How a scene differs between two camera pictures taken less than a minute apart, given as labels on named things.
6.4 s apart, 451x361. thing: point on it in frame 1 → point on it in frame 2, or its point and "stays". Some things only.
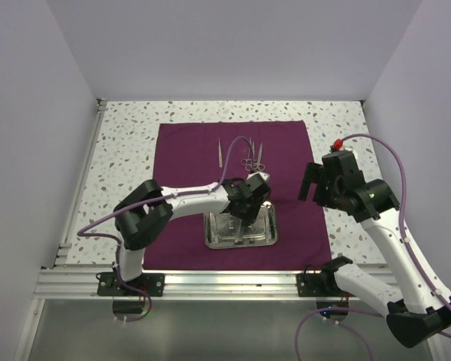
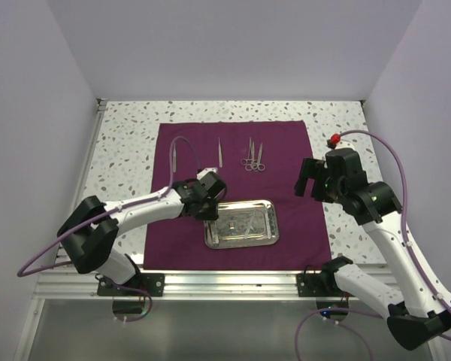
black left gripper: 250,215 → 212,214
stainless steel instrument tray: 226,230 stays
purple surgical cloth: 207,155 stays
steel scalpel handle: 239,230 → 248,227
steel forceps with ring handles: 258,165 stays
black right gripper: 317,174 stays
